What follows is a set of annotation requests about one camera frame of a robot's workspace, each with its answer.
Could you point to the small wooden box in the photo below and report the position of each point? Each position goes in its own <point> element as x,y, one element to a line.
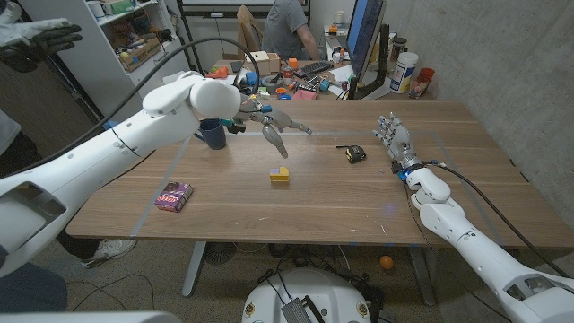
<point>259,63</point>

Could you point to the white plastic tub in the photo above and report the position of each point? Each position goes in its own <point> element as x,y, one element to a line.
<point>402,72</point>

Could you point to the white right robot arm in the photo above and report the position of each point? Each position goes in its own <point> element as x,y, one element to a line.
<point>475,247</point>

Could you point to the white shelf unit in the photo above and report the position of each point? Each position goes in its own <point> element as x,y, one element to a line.
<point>89,58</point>

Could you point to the grey table leg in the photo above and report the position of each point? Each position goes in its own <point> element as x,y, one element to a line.
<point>193,269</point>
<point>421,278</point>

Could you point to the cardboard box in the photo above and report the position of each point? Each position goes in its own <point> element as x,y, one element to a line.
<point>141,54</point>

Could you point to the yellow and purple lego block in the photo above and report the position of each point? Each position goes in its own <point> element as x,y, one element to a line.
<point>280,175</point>

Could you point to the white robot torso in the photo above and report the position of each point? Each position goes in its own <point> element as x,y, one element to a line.
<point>314,291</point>

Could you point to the black monitor stand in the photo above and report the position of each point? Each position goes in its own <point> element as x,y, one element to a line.
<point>383,54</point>

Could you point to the pink snack package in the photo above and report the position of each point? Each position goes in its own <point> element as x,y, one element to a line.
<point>174,196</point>

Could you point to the black yellow tape measure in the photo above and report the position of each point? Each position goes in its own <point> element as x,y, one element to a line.
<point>355,154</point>

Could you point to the blue box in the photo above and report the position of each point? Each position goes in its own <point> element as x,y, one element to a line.
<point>252,79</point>

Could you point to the computer monitor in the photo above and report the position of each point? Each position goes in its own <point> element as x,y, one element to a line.
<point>364,36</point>

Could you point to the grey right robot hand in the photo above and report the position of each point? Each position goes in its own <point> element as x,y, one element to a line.
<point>399,143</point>

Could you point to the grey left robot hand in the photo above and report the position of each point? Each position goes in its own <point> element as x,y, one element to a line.
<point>269,120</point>

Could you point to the seated person grey shirt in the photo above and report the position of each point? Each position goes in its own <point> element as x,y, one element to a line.
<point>284,27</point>

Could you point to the orange ball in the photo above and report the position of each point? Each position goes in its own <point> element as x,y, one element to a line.
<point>386,262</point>

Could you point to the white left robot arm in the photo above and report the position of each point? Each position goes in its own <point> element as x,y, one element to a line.
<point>89,166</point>

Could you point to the black keyboard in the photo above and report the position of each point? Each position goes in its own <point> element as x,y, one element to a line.
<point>314,68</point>

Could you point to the standing person with gloves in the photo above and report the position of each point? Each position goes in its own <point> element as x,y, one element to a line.
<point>40,42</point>

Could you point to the orange tool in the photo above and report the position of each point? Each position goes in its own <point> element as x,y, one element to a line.
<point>217,73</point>

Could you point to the dark jar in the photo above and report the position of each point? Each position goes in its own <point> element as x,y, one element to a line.
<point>398,49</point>

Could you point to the pink cloth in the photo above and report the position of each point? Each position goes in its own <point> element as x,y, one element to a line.
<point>305,95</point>

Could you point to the brown jacket on chair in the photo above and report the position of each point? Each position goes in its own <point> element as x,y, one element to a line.
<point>249,27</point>

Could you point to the dark blue mug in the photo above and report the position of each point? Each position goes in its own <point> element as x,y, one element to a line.
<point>214,134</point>

